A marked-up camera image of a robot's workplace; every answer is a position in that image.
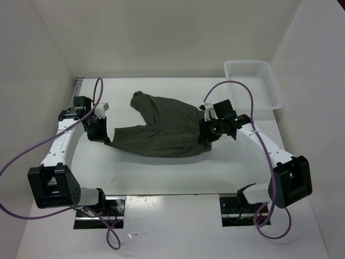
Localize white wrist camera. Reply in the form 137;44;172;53
94;103;109;119
199;102;218;121

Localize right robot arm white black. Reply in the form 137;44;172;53
198;100;313;212

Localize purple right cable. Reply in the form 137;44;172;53
202;80;293;240

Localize white perforated plastic basket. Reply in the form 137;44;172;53
224;60;284;111

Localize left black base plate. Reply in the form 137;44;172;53
73;196;126;230

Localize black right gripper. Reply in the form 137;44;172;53
197;116;224;144

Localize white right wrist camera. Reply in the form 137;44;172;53
199;102;218;121

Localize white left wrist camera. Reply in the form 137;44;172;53
94;103;109;119

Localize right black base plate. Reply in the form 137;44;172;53
219;194;262;227

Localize olive green shorts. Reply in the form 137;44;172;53
106;91;212;158

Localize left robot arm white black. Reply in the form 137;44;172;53
27;96;110;216

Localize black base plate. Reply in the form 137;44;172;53
73;196;126;230
219;194;262;227

